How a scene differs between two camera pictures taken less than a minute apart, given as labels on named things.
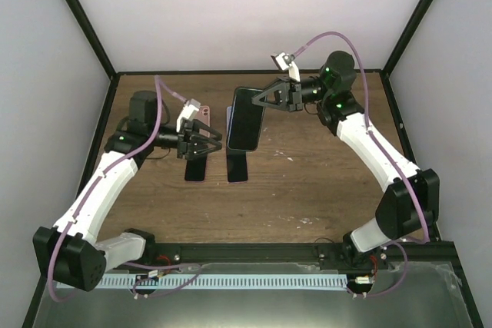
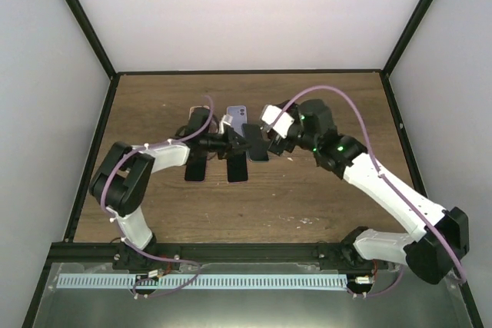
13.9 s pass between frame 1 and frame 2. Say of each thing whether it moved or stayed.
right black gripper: moved
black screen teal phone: moved
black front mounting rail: stayed
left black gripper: moved
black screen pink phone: stayed
